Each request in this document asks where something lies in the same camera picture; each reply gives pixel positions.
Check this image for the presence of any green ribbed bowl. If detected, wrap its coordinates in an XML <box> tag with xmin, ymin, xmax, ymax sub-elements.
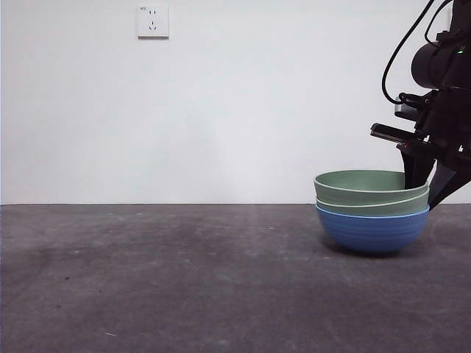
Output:
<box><xmin>315</xmin><ymin>190</ymin><xmax>431</xmax><ymax>217</ymax></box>
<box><xmin>313</xmin><ymin>169</ymin><xmax>431</xmax><ymax>205</ymax></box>

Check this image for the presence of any blue ribbed bowl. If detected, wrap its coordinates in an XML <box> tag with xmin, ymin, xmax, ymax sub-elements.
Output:
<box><xmin>315</xmin><ymin>204</ymin><xmax>431</xmax><ymax>257</ymax></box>

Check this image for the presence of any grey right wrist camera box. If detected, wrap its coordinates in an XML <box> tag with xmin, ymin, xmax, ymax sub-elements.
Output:
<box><xmin>394</xmin><ymin>92</ymin><xmax>431</xmax><ymax>122</ymax></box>

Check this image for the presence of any black cable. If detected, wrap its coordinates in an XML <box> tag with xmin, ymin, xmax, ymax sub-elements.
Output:
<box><xmin>423</xmin><ymin>0</ymin><xmax>454</xmax><ymax>47</ymax></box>
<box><xmin>380</xmin><ymin>0</ymin><xmax>441</xmax><ymax>106</ymax></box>

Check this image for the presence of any white wall socket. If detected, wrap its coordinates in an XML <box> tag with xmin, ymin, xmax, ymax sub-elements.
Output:
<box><xmin>137</xmin><ymin>4</ymin><xmax>171</xmax><ymax>40</ymax></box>

